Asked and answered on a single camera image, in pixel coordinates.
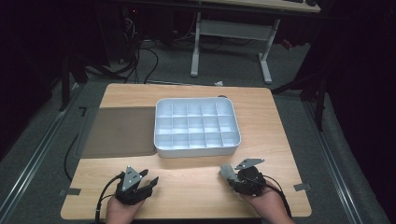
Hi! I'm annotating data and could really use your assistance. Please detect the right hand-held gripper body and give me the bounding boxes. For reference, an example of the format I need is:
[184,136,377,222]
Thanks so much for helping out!
[234,158,267,196]

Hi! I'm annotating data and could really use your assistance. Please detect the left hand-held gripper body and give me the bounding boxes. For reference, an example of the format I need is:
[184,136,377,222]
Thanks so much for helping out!
[115,165,153,205]

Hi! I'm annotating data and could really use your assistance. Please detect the person's left hand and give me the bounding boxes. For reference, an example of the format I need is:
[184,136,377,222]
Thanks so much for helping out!
[106,195,146,224]

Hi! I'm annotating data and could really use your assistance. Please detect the person's right hand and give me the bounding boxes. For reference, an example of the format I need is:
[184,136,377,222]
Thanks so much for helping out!
[241,180,295,224]

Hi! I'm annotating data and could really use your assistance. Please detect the translucent grey box lid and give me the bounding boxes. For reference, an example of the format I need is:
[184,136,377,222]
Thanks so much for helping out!
[76,106,158,160]

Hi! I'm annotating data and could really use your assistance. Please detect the white compartment storage box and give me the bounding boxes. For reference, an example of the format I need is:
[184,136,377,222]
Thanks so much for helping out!
[153,97,242,159]

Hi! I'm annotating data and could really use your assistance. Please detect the black metal stand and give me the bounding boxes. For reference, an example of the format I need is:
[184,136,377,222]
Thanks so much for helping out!
[270,71,329,132]
[59,54,90,112]

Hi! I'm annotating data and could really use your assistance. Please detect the dark computer tower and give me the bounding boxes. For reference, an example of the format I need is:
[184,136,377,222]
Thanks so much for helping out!
[102,6,141,63]

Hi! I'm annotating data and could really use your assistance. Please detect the light wooden desk top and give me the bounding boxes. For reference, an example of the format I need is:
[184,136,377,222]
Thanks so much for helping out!
[199,0,321,13]

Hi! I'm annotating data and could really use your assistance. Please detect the left hand-held gripper cable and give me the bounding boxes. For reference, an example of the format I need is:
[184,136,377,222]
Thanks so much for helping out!
[94,172,125,224]

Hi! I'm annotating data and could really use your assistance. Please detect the hand-held gripper cable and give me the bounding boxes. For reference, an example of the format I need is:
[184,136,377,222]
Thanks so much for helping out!
[94,172,125,224]
[262,175,292,218]

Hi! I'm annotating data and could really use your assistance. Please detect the right hand-held gripper cable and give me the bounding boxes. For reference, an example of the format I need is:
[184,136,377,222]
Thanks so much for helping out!
[262,175,292,218]

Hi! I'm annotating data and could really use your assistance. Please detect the thin black floor cable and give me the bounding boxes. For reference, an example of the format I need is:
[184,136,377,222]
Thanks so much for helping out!
[64,133,80,182]

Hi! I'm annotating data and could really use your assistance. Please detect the metal floor rail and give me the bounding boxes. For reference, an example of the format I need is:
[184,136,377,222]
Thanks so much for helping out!
[303,101,364,224]
[0,83,82,218]

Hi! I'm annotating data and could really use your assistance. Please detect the black floor cables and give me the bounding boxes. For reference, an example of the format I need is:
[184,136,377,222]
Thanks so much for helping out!
[120,38,160,85]

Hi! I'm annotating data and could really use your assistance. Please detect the white metal desk frame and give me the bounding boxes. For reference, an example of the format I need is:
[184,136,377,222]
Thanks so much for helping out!
[190,12,281,85]

